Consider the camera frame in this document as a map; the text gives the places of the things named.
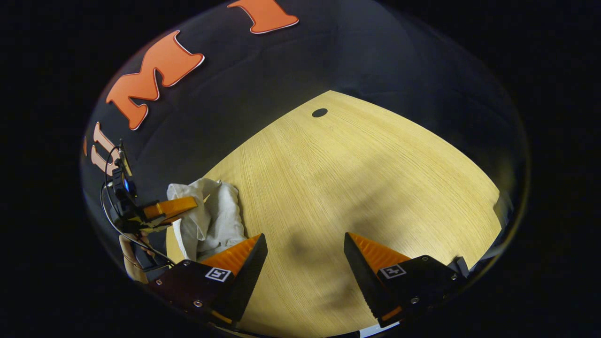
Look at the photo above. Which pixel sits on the white jeans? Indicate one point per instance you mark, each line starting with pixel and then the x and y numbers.
pixel 216 216

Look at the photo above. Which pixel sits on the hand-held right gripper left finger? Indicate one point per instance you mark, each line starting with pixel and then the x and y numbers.
pixel 246 277

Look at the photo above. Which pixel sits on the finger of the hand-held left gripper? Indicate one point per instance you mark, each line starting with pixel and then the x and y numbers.
pixel 171 208

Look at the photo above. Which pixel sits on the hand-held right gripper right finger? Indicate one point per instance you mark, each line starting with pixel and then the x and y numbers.
pixel 364 277

